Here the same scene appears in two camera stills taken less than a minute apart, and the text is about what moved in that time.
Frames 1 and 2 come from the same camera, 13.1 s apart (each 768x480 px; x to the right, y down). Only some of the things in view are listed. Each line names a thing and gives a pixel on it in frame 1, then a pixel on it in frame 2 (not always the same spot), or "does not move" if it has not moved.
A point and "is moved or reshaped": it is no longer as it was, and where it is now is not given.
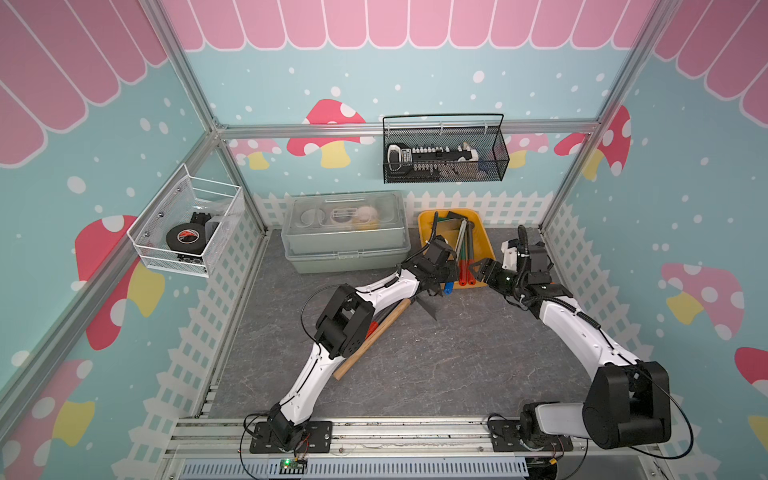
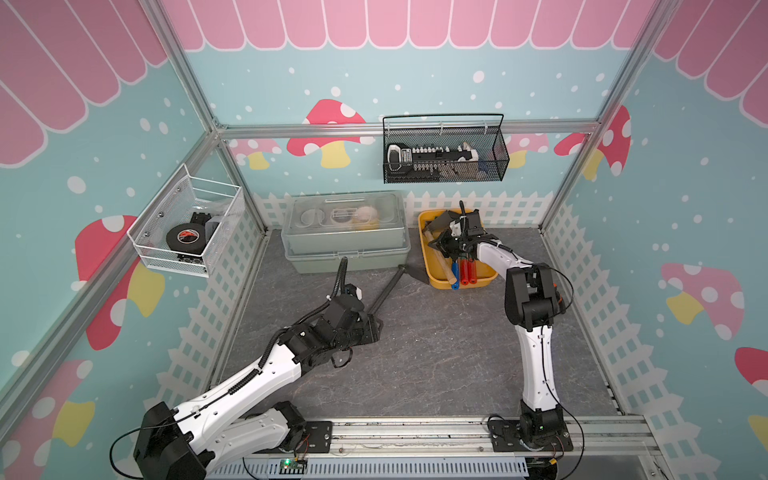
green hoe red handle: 462,265 does not move
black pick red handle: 425,299 is moved or reshaped
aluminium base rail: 196,448 does not move
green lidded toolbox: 346,232 does not move
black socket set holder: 402,159 does not move
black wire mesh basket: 444,148 does not move
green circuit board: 290,466 does not move
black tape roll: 187,238 does not move
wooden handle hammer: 372,340 → 439,225
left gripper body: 447,272 → 364,331
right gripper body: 503,281 → 451,246
